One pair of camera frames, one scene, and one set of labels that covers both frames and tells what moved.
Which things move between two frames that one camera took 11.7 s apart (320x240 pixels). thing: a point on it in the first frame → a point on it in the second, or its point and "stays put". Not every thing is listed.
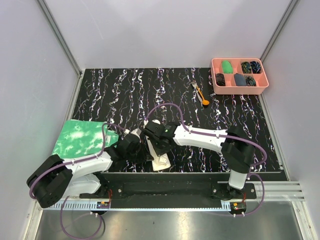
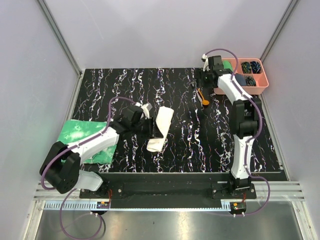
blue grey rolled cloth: x=240 y=80 stays put
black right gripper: x=159 y=151 → x=198 y=74
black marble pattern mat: x=127 y=99 stays put
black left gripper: x=145 y=155 → x=153 y=131
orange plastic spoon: x=204 y=101 stays put
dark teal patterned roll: x=250 y=81 stays put
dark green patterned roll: x=246 y=67 stays put
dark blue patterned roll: x=256 y=67 stays put
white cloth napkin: x=160 y=162 → x=164 y=118
